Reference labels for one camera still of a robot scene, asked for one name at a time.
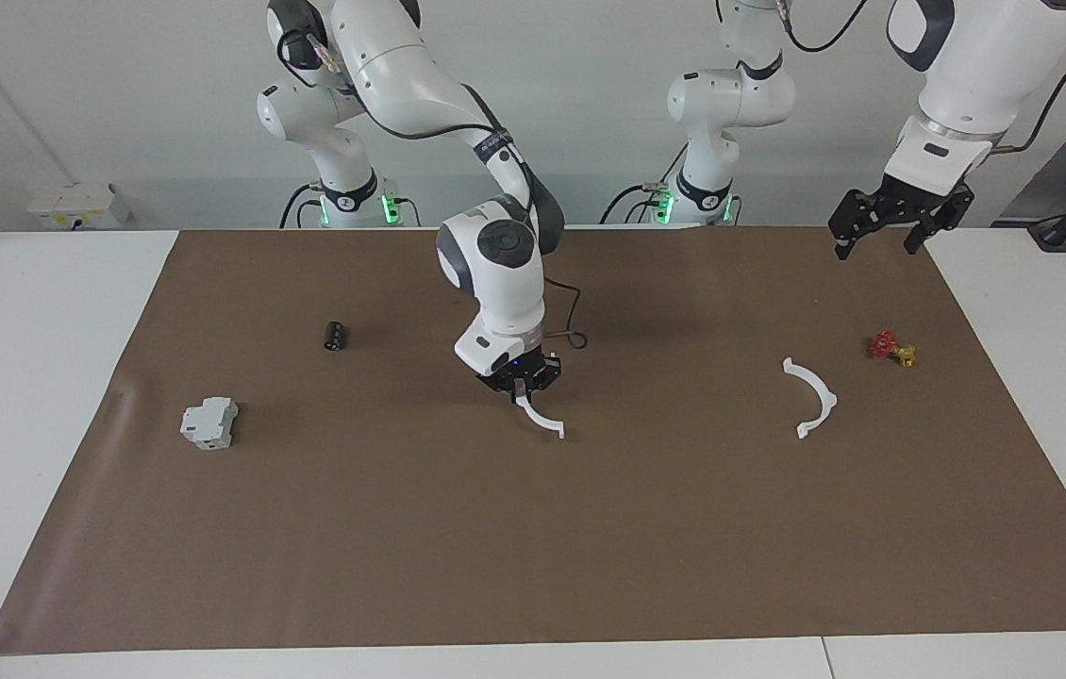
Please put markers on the brown paper table mat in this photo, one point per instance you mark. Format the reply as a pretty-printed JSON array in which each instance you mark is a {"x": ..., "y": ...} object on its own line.
[{"x": 401, "y": 528}]

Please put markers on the black cylindrical capacitor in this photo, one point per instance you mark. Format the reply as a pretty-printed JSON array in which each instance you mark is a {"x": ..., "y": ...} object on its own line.
[{"x": 335, "y": 337}]

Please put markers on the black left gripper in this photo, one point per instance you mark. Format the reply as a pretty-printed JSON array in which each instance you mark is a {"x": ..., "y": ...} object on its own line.
[{"x": 920, "y": 200}]

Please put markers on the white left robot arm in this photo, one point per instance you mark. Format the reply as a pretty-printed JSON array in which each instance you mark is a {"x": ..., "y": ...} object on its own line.
[{"x": 976, "y": 75}]

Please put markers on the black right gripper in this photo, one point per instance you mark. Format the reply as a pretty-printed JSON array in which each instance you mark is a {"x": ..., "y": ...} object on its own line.
[{"x": 524, "y": 370}]

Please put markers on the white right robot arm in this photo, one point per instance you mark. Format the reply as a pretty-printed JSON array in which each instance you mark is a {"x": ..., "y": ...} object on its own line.
[{"x": 401, "y": 85}]

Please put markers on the white wall socket box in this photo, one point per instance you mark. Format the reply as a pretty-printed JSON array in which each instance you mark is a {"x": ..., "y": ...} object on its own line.
[{"x": 71, "y": 203}]

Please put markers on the white half pipe clamp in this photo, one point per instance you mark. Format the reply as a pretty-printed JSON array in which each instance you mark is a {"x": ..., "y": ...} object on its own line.
[
  {"x": 830, "y": 401},
  {"x": 542, "y": 424}
]

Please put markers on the white circuit breaker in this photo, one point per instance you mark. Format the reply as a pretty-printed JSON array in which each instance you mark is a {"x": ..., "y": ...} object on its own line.
[{"x": 209, "y": 424}]

